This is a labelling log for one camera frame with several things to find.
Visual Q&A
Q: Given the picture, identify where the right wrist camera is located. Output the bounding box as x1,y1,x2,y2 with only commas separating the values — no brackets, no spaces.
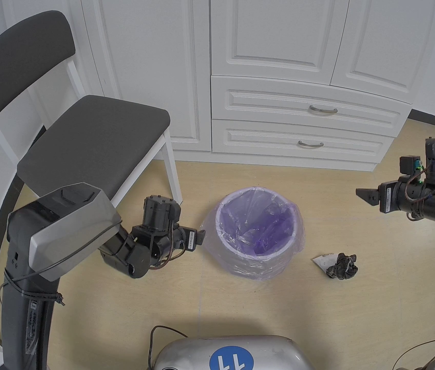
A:
400,155,423,180

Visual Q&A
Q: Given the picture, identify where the white wardrobe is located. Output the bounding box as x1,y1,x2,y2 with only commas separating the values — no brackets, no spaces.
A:
0,0,435,172

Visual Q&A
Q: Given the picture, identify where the purple plastic bag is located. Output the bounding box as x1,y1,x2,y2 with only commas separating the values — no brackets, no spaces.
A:
200,185,306,281

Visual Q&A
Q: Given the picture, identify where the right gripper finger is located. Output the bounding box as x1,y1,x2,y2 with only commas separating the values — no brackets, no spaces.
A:
355,188,381,207

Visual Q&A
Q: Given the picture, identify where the white trash bin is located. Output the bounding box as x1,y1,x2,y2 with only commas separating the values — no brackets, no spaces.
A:
214,189,303,273

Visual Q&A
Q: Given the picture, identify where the white chair with grey padding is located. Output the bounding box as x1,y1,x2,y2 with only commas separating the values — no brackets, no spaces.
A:
0,10,183,205

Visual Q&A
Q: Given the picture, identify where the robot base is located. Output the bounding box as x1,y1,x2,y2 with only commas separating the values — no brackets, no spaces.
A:
156,335,312,370

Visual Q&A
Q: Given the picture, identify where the white paper scrap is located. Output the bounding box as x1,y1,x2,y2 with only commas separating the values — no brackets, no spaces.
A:
311,253,339,274

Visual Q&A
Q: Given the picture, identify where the black cable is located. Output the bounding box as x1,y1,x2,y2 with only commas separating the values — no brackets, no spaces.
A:
147,325,189,370

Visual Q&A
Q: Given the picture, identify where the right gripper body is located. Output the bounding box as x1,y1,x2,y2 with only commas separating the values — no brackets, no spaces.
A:
379,178,426,216

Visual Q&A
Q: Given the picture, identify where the crumpled black plastic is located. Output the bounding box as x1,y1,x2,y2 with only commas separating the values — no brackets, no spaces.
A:
326,252,359,281

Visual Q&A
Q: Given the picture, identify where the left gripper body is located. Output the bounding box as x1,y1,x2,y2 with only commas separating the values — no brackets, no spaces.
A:
175,225,200,254

